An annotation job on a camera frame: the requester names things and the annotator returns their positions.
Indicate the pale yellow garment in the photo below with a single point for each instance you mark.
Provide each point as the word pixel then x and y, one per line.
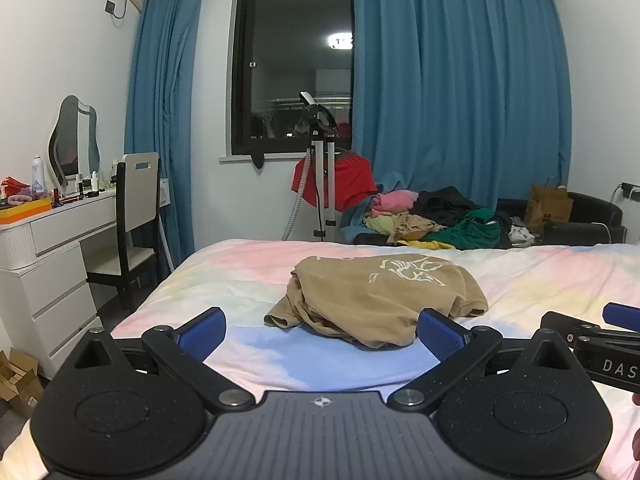
pixel 379 224

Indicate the cardboard boxes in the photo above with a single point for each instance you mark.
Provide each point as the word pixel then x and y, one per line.
pixel 20 385

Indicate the green garment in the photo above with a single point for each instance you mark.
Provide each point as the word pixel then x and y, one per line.
pixel 475 235

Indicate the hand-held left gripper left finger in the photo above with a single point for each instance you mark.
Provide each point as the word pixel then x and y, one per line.
pixel 202 334

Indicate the pink garment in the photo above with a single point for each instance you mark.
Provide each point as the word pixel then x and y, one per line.
pixel 395 200

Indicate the orange tray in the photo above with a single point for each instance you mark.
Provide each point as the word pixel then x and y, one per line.
pixel 25 212

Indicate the red garment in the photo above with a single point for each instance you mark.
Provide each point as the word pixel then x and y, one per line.
pixel 350 180

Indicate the white and black chair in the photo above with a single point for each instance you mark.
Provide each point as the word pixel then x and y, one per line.
pixel 140 195

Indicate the pile of mixed clothes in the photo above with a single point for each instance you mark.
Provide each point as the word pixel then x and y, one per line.
pixel 355 220

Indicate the dark window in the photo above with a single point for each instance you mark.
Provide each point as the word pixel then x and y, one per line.
pixel 290 60

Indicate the narrow blue curtain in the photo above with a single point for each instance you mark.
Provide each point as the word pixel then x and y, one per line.
pixel 160 110

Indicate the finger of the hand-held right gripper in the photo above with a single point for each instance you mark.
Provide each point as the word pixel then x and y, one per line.
pixel 562 325
pixel 622 316

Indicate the beige patterned garment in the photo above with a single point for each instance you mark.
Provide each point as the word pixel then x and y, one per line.
pixel 415 227

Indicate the wavy vanity mirror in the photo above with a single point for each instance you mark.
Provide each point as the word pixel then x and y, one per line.
pixel 67 145

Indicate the white patterned cloth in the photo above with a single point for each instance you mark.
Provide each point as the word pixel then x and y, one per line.
pixel 522 236

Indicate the white vanity desk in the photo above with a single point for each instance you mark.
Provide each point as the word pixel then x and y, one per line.
pixel 55 280

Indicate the grey wall socket with plug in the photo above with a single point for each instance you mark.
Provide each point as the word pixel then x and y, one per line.
pixel 112 6

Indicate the bright yellow garment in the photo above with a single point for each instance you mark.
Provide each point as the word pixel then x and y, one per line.
pixel 430 245

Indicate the tan printed t-shirt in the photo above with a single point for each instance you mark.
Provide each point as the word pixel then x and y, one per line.
pixel 370 300

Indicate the brown paper bag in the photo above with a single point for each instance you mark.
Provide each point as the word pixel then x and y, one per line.
pixel 547 210

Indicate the black garment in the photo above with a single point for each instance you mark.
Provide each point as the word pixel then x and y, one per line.
pixel 450 205

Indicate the group of cosmetic bottles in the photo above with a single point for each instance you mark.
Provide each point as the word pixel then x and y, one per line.
pixel 95 182

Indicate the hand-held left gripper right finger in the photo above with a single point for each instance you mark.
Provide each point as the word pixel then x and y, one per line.
pixel 440 334

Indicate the pastel tie-dye bed cover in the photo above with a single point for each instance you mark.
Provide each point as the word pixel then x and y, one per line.
pixel 225 270

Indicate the black sofa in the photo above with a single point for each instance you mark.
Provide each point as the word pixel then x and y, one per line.
pixel 595 210

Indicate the white spray bottle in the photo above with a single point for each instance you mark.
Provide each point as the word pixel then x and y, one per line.
pixel 38 175

